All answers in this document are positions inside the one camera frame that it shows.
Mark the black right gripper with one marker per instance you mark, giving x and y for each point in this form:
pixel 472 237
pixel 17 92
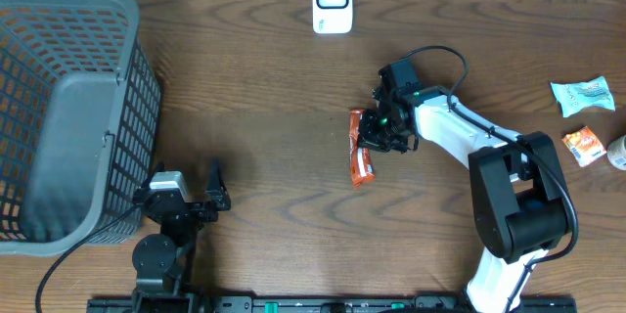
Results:
pixel 368 138

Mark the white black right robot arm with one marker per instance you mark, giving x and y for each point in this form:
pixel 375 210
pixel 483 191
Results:
pixel 521 205

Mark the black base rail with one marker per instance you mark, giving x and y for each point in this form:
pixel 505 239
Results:
pixel 246 304

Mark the red chocolate bar wrapper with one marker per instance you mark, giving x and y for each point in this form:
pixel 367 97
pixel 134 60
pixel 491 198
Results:
pixel 361 169

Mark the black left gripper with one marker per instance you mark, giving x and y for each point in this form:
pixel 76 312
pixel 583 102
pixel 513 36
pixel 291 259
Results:
pixel 217 200

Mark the grey plastic basket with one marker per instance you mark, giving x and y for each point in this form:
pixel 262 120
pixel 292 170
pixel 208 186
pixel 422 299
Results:
pixel 79 113

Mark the white barcode scanner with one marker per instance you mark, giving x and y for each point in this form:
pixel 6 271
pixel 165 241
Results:
pixel 332 16

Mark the orange tissue packet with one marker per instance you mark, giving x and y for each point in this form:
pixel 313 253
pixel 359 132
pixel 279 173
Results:
pixel 585 146

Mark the green lid jar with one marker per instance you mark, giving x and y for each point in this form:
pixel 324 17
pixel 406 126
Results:
pixel 616 153

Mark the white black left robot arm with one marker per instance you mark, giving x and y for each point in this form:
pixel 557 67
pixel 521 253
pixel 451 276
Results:
pixel 163 261

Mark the teal snack packet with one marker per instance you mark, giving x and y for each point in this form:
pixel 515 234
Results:
pixel 576 97

